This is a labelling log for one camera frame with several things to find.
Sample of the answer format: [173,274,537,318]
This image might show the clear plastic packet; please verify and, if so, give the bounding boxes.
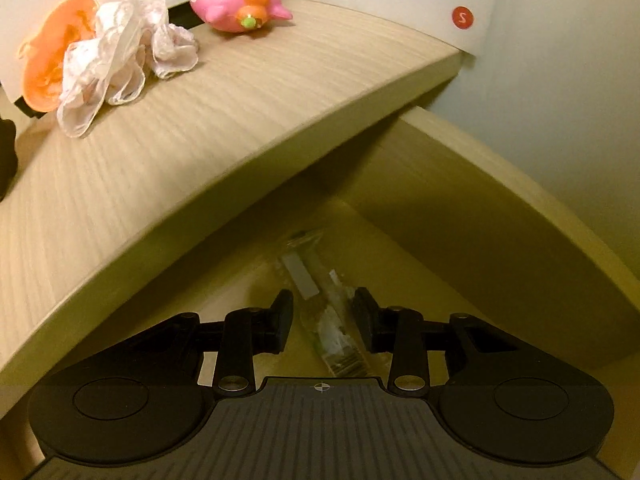
[277,230,390,379]

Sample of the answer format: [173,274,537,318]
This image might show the white lace cloth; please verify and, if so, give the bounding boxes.
[56,0,198,138]

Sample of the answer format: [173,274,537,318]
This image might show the orange round toy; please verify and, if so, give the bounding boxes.
[17,0,100,113]

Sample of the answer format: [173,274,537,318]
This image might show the wooden desk drawer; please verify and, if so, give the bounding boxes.
[82,108,639,399]

